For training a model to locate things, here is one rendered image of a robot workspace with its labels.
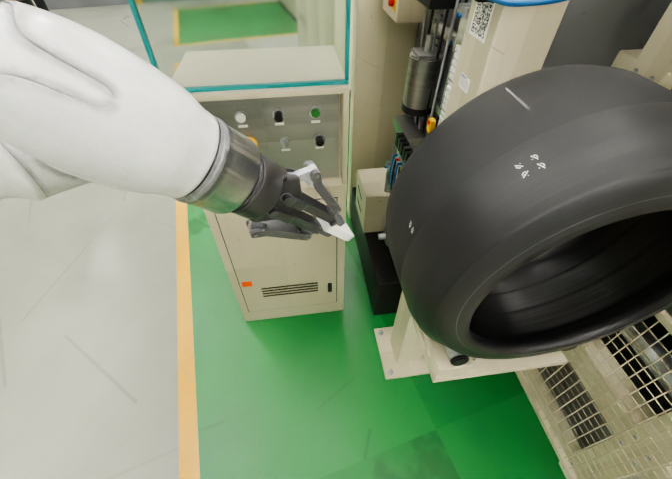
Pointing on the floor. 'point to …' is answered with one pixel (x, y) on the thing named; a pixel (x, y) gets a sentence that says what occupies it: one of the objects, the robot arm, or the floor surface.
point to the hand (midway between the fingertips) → (336, 227)
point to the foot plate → (394, 358)
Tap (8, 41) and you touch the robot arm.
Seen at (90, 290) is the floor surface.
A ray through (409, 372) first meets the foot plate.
